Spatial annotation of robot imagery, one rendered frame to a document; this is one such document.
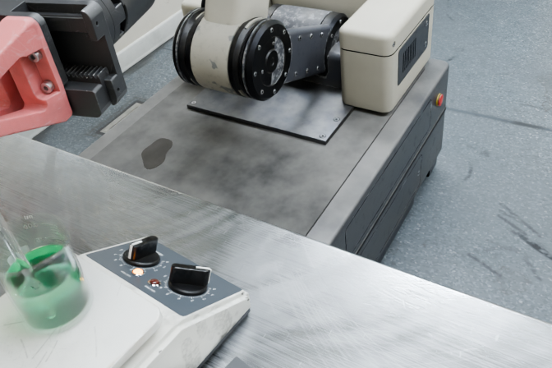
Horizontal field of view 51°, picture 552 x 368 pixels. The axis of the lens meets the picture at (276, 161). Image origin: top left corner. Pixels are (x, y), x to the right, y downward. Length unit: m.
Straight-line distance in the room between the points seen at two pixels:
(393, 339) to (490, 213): 1.21
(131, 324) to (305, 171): 0.86
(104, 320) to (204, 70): 0.84
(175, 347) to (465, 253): 1.20
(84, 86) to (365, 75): 1.02
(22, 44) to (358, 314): 0.33
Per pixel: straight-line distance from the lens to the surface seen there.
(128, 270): 0.50
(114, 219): 0.64
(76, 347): 0.43
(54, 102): 0.37
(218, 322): 0.48
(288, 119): 1.37
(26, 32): 0.35
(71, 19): 0.36
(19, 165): 0.78
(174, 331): 0.44
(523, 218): 1.70
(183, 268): 0.48
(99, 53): 0.37
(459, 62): 2.33
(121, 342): 0.42
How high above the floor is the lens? 1.17
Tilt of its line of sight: 39 degrees down
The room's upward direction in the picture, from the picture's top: 8 degrees counter-clockwise
